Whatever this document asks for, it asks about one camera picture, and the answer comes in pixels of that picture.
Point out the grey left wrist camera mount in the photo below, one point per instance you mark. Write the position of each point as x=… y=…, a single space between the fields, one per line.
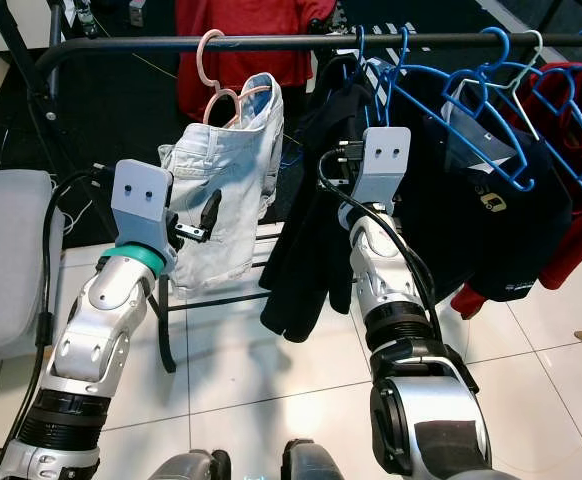
x=141 y=200

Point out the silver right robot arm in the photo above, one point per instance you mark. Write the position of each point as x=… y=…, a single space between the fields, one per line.
x=381 y=270

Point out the black metal clothes rack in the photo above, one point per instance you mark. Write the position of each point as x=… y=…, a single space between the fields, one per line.
x=231 y=45

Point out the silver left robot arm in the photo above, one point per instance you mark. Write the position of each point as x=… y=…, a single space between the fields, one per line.
x=91 y=330

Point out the pink plastic hanger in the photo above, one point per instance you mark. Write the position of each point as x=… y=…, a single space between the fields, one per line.
x=203 y=60

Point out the left robot leg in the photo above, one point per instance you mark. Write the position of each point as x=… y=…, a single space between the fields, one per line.
x=181 y=468

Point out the robot leg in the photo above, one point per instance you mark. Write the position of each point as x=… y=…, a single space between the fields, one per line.
x=313 y=465
x=181 y=468

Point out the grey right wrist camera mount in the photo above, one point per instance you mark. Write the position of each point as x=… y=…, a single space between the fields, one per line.
x=383 y=165

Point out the small grey box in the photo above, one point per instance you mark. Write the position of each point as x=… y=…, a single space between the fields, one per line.
x=136 y=12

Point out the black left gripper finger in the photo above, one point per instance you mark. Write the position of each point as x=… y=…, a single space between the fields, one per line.
x=211 y=208

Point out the right robot leg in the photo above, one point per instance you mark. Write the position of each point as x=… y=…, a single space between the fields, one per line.
x=313 y=465

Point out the navy t-shirt with logo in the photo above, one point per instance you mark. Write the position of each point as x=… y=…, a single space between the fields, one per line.
x=501 y=250

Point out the white cabinet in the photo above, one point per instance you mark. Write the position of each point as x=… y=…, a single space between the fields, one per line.
x=1 y=25

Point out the pale denim shorts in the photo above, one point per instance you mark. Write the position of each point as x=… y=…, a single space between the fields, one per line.
x=231 y=160

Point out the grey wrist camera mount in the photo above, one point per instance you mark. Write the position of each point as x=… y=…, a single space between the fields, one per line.
x=383 y=165
x=141 y=200

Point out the white plastic hanger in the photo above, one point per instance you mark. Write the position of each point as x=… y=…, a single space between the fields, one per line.
x=538 y=45

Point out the grey seat cushion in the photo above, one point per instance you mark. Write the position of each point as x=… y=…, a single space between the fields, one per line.
x=11 y=260

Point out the bright red t-shirt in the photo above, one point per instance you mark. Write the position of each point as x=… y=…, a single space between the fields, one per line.
x=211 y=80

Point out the plain black garment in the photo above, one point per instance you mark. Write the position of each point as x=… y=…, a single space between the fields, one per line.
x=306 y=260

